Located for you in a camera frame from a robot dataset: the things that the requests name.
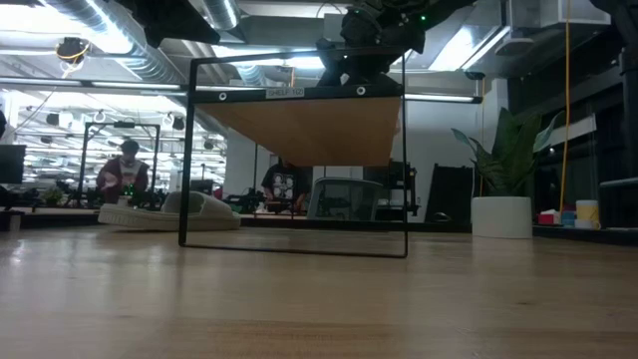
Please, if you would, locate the green plant in white pot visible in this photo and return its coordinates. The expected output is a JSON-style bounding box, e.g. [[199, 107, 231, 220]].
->
[[451, 107, 567, 239]]

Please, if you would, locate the person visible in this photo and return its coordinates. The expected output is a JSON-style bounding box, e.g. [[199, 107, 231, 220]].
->
[[261, 158, 313, 214], [96, 139, 151, 204]]

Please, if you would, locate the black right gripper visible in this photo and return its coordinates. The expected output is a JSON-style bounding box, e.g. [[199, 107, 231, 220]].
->
[[316, 38, 405, 89]]

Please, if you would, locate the black aluminium table frame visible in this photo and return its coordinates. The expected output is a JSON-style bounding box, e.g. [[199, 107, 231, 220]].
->
[[0, 206, 638, 246]]

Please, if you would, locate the yellow container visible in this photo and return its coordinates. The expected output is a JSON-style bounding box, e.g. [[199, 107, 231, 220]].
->
[[575, 198, 601, 223]]

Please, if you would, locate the silver ventilation duct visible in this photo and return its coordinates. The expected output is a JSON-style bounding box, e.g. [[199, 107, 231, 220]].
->
[[44, 0, 186, 86]]

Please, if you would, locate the wooden shelf black metal frame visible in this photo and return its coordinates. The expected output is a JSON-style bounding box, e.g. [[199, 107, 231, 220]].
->
[[177, 47, 410, 259]]

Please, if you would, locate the black upright panel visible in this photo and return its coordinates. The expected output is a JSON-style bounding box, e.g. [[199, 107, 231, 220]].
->
[[426, 163, 475, 223]]

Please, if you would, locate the black monitor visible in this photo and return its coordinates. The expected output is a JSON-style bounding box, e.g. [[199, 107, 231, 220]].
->
[[0, 144, 27, 184]]

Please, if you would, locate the black metal gantry frame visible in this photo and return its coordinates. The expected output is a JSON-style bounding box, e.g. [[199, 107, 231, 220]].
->
[[77, 121, 161, 205]]

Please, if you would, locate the black ceiling device yellow cable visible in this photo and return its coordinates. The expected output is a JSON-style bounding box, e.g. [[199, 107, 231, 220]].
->
[[55, 36, 92, 66]]

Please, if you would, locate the grey foam slide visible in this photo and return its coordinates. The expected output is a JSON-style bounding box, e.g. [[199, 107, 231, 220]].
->
[[98, 190, 242, 232]]

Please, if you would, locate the grey office chair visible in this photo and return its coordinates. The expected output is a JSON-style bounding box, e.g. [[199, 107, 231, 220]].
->
[[306, 177, 384, 222]]

